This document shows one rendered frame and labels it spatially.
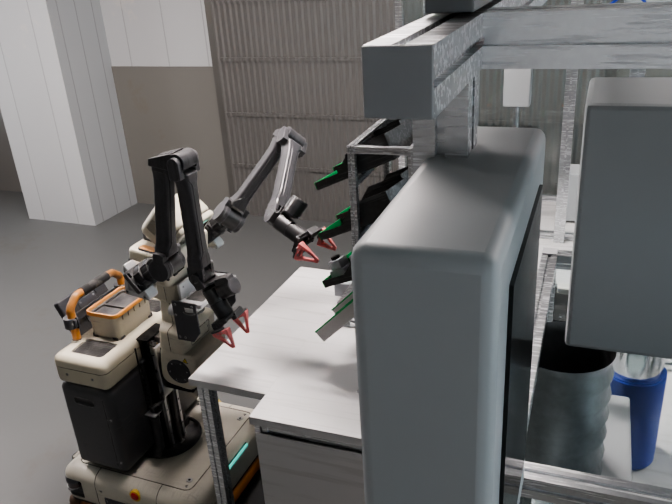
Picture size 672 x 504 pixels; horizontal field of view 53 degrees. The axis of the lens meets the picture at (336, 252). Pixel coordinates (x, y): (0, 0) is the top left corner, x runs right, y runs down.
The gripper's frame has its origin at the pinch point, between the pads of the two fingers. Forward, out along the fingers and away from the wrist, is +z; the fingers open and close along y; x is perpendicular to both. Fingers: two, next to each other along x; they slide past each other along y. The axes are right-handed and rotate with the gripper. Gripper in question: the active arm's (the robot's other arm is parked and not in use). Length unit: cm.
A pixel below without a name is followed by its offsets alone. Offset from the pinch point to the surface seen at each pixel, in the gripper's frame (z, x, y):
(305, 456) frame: 31, 42, -34
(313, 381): 17.0, 37.0, -13.1
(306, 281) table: -25, 58, 44
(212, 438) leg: -4, 74, -31
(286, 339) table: -5.1, 47.7, 3.1
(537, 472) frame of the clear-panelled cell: 78, -69, -88
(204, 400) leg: -11, 60, -30
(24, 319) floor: -214, 237, 38
